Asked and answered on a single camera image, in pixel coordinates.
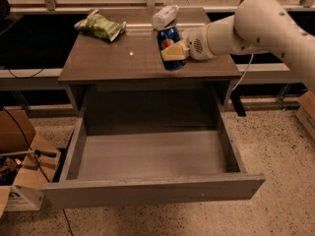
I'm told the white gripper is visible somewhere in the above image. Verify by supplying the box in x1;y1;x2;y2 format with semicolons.
160;26;214;61

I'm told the blue pepsi can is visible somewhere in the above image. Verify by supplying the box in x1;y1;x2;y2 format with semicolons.
157;27;186;71

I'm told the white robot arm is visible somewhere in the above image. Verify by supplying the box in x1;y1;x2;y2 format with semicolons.
160;0;315;91

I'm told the grey cabinet counter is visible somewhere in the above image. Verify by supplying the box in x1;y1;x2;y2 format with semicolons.
58;9;240;101

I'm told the open grey drawer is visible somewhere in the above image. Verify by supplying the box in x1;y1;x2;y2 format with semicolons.
41;88;265;208

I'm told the white ceramic bowl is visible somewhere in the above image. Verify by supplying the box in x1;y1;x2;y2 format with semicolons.
181;29;189;38

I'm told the clear plastic water bottle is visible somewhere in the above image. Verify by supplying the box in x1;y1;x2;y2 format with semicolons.
152;5;179;30

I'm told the green chip bag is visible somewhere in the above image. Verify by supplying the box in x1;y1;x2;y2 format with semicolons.
74;10;126;42

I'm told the cardboard box at right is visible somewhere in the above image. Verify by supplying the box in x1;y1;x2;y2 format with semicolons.
295;90;315;140

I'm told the open cardboard box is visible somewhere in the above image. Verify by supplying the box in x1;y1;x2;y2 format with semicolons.
0;110;61;216

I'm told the white hanging cable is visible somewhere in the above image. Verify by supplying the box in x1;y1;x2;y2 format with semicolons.
230;52;255;92

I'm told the black handled tool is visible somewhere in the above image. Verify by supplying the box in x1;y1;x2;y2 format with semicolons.
0;149;57;158

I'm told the black floor cable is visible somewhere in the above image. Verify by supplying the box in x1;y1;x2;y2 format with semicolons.
2;107;75;236

